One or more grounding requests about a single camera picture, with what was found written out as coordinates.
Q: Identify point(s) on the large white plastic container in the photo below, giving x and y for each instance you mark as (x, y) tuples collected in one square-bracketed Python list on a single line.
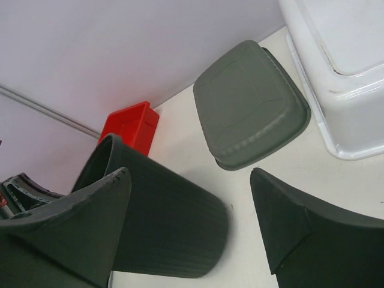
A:
[(337, 48)]

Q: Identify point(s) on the red plastic tray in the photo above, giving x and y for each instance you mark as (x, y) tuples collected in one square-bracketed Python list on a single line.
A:
[(136, 125)]

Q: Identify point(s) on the black ribbed bucket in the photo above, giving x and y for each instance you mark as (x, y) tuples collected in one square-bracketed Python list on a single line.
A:
[(172, 226)]

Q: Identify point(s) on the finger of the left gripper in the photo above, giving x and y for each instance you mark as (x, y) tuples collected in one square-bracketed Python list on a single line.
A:
[(25, 200)]

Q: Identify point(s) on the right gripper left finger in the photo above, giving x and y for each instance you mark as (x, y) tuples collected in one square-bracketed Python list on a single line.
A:
[(76, 248)]

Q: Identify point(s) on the dark grey plastic tub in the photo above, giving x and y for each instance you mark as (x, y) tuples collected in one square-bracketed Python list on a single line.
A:
[(248, 106)]

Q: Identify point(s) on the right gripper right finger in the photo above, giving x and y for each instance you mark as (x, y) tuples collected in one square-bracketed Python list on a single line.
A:
[(312, 243)]

